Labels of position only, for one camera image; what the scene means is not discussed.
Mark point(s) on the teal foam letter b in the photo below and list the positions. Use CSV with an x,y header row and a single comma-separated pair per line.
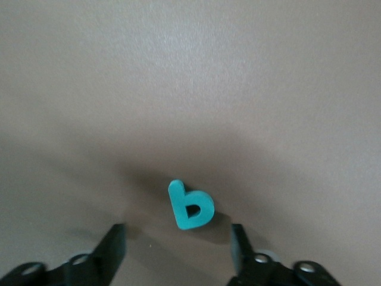
x,y
180,208

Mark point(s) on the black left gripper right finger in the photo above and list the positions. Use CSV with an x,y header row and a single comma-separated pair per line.
x,y
253,268

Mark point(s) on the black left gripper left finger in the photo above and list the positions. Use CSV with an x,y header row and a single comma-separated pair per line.
x,y
101,262

